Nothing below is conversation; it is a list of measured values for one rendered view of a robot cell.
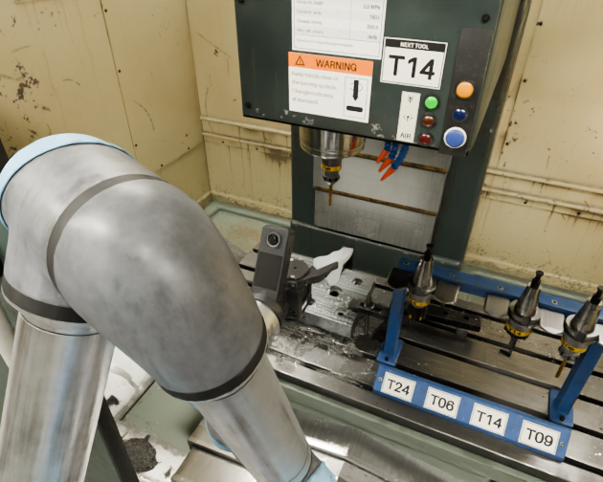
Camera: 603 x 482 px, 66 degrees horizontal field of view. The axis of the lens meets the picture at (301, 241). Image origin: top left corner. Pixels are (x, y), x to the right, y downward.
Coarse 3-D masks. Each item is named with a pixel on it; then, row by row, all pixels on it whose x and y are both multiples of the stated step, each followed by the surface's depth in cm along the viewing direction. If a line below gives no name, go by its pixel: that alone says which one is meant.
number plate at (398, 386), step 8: (392, 376) 117; (384, 384) 118; (392, 384) 117; (400, 384) 117; (408, 384) 116; (384, 392) 118; (392, 392) 117; (400, 392) 116; (408, 392) 116; (408, 400) 116
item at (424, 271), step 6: (432, 258) 102; (420, 264) 102; (426, 264) 101; (432, 264) 101; (420, 270) 102; (426, 270) 102; (432, 270) 102; (414, 276) 105; (420, 276) 103; (426, 276) 102; (432, 276) 103; (414, 282) 105; (420, 282) 103; (426, 282) 103; (432, 282) 104
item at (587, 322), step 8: (584, 304) 92; (592, 304) 90; (600, 304) 90; (584, 312) 92; (592, 312) 90; (576, 320) 93; (584, 320) 92; (592, 320) 91; (576, 328) 93; (584, 328) 92; (592, 328) 92
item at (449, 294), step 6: (438, 282) 107; (444, 282) 107; (450, 282) 107; (438, 288) 105; (444, 288) 105; (450, 288) 105; (456, 288) 105; (438, 294) 104; (444, 294) 104; (450, 294) 104; (456, 294) 104; (438, 300) 102; (444, 300) 102; (450, 300) 102; (456, 300) 102
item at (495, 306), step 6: (486, 294) 104; (492, 294) 104; (486, 300) 102; (492, 300) 102; (498, 300) 102; (504, 300) 102; (510, 300) 102; (486, 306) 100; (492, 306) 100; (498, 306) 100; (504, 306) 100; (486, 312) 99; (492, 312) 99; (498, 312) 99; (504, 312) 99
